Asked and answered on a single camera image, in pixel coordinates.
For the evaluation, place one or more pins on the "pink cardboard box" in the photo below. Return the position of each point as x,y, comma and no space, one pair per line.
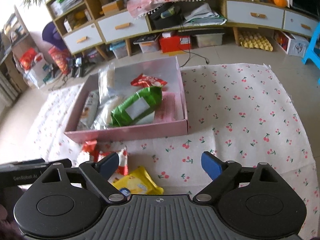
150,132

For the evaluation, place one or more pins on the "purple rounded chair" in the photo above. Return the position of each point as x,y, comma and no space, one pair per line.
51,36

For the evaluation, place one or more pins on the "red plastic bag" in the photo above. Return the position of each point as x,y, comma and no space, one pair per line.
28,58

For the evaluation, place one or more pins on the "blue plastic stool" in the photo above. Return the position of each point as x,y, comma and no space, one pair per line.
313,47

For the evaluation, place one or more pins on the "green snack packet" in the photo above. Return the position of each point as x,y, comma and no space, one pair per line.
147,97

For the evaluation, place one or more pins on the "white printed box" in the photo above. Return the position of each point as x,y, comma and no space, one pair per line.
295,45

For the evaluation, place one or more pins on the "clear storage bin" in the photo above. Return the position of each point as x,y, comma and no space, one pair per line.
208,40
148,46

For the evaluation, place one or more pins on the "black box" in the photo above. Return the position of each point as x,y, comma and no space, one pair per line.
166,17

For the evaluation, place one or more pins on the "wooden cabinet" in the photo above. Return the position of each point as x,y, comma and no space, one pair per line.
87,5

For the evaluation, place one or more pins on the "white paper bag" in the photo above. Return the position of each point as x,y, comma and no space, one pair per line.
40,73

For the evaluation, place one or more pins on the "orange fruit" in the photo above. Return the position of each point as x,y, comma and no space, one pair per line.
280,0

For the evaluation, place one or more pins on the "black hand-held device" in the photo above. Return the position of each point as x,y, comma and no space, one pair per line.
75,66

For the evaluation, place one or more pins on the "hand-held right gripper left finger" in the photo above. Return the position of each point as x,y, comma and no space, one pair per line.
108,163

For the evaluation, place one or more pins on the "clear bin blue lid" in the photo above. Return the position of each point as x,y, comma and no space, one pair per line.
120,51

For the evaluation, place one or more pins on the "long silver cookie packet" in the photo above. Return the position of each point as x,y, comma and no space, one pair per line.
88,107

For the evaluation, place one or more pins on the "red white snack packet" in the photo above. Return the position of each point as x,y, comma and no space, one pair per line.
122,160
147,81
88,148

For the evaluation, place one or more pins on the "cherry print cloth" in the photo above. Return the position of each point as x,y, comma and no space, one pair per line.
250,110

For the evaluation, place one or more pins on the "person's purple fuzzy clothing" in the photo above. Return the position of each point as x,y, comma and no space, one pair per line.
7,222

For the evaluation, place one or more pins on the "yellow snack packet blue label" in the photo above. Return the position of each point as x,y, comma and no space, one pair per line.
140,180

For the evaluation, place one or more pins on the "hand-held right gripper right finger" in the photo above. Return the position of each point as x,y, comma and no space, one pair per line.
211,165

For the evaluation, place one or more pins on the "long clear snack packet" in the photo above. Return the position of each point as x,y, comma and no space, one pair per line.
107,80

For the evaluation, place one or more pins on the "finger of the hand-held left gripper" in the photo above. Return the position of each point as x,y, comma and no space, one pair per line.
62,162

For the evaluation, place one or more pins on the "clear rice cracker packet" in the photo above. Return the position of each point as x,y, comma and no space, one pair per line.
105,115

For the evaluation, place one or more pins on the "red cardboard box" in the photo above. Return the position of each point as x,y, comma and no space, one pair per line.
175,43

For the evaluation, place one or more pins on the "stack of papers and bags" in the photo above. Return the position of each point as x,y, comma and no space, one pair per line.
205,13

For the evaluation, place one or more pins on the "wooden side shelf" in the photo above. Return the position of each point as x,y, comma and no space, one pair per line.
12,45

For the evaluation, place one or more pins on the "yellow egg tray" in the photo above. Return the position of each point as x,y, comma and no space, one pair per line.
256,41

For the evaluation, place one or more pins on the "orange cardboard box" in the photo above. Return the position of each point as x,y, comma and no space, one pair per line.
112,7

